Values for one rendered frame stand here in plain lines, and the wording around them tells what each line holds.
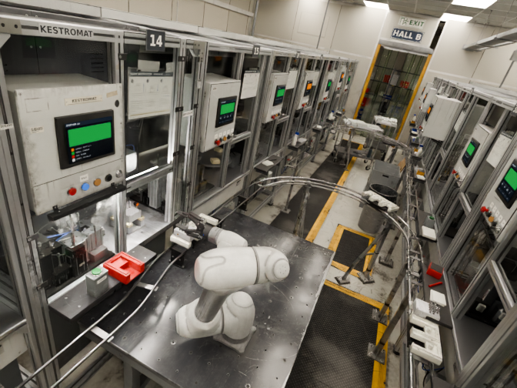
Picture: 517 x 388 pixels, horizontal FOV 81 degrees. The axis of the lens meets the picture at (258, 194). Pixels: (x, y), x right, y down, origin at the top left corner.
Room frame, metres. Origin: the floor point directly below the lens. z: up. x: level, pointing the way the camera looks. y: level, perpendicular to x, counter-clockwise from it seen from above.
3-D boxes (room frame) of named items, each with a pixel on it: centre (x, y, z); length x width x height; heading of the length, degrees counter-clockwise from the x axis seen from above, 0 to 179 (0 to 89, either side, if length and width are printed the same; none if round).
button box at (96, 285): (1.02, 0.66, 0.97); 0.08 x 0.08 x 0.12; 71
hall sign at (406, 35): (9.03, -2.86, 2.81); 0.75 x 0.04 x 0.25; 71
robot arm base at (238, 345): (1.14, -0.04, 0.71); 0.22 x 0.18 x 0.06; 161
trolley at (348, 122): (6.59, -1.87, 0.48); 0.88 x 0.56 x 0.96; 89
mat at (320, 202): (5.76, -1.37, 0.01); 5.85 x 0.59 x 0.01; 161
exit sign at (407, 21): (9.03, -2.86, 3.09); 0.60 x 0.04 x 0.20; 71
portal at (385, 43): (9.06, -2.94, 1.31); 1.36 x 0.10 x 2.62; 71
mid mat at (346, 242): (3.19, -1.29, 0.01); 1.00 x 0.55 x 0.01; 161
